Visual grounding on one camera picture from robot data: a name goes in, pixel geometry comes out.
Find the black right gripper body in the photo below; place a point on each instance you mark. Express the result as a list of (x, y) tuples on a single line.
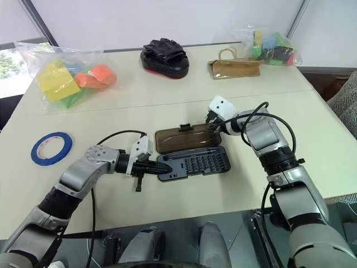
[(213, 118)]

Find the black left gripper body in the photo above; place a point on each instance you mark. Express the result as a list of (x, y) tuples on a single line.
[(140, 168)]

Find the black screwdriver bit case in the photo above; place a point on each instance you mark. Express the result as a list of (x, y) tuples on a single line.
[(192, 156)]

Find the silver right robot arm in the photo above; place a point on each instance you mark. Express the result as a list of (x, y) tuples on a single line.
[(295, 184)]

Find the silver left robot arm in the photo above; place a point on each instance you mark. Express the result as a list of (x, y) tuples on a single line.
[(72, 178)]

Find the brown paper bag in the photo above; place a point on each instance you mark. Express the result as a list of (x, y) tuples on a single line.
[(237, 69)]

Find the black boxing focus mitt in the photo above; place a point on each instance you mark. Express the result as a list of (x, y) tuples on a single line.
[(167, 62)]

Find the dark grey rounded shape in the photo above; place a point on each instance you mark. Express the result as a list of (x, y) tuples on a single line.
[(145, 245), (214, 245)]

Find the small yellow block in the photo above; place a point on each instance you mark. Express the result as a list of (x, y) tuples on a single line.
[(258, 37)]

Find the clear bag of small blocks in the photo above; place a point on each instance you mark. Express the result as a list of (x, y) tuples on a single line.
[(279, 53)]

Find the small blue block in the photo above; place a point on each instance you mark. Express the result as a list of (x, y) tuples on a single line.
[(270, 43)]

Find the large green block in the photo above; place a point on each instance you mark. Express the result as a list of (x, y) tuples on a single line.
[(71, 101)]

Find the large orange block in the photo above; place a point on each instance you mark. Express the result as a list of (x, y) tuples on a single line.
[(99, 75)]

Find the blue tape roll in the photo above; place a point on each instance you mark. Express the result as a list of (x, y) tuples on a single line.
[(37, 152)]

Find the large yellow block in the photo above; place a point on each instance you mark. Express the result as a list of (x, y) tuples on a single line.
[(57, 82)]

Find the grey patterned fabric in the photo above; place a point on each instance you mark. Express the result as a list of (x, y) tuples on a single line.
[(346, 100)]

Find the clear bag of large blocks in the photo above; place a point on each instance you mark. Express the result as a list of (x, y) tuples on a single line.
[(36, 56)]

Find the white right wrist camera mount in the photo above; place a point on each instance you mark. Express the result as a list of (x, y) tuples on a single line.
[(223, 107)]

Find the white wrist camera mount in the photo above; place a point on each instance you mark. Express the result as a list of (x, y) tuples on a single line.
[(139, 146), (223, 107)]

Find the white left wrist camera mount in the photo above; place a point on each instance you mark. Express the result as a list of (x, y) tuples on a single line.
[(139, 146)]

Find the black metal frame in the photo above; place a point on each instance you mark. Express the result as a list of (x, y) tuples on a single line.
[(262, 240)]

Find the black window frame bar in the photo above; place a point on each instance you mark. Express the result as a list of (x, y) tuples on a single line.
[(44, 25)]

